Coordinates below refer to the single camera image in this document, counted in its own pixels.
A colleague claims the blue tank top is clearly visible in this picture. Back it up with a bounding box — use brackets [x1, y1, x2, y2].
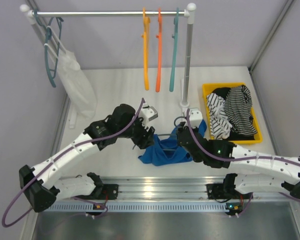
[138, 124, 193, 167]

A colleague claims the dark blue-grey hanger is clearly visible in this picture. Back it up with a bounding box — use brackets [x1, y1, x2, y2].
[132, 116, 185, 150]

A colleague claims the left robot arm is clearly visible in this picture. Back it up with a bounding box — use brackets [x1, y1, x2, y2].
[19, 101, 158, 213]

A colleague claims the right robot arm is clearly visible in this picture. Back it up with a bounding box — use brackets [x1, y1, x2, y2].
[176, 126, 300, 202]

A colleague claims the orange hanger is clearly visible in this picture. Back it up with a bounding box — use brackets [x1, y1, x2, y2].
[155, 8, 163, 93]

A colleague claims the white garment on hanger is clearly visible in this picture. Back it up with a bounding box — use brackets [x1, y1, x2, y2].
[43, 24, 98, 122]

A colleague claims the teal hanger right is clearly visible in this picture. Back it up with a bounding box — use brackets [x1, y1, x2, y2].
[169, 7, 180, 92]

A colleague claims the yellow hanger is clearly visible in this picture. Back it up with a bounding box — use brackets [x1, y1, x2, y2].
[141, 8, 150, 91]

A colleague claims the teal hanger with garment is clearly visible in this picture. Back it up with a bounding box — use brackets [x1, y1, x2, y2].
[33, 9, 64, 88]

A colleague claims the yellow plastic bin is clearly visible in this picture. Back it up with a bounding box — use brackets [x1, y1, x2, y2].
[202, 82, 263, 145]

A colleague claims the black garment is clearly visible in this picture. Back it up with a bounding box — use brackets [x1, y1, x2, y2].
[212, 87, 231, 100]

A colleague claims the corner metal profile left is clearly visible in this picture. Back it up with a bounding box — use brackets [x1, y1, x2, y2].
[19, 0, 76, 240]

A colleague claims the corner metal profile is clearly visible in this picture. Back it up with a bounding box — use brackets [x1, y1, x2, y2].
[248, 0, 297, 74]
[19, 0, 76, 240]

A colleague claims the silver clothes rack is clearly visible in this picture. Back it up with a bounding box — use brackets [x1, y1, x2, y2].
[19, 2, 197, 116]

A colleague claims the corner metal profile right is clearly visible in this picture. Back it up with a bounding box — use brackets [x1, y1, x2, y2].
[248, 0, 297, 74]

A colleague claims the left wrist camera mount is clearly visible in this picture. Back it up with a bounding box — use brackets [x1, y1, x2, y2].
[138, 102, 158, 127]

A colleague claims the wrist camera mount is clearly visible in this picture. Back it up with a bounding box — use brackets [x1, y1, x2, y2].
[138, 102, 158, 127]
[182, 107, 203, 128]

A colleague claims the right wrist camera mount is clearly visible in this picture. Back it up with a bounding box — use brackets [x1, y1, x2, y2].
[182, 107, 203, 128]

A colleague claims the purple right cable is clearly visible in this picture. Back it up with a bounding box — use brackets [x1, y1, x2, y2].
[185, 108, 300, 208]

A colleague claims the purple cable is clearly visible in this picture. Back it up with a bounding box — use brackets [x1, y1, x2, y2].
[185, 108, 300, 208]
[1, 97, 146, 228]

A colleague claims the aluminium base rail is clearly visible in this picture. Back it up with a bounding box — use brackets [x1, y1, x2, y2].
[37, 175, 300, 213]

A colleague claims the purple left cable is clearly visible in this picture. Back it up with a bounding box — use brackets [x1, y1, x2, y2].
[1, 97, 146, 228]

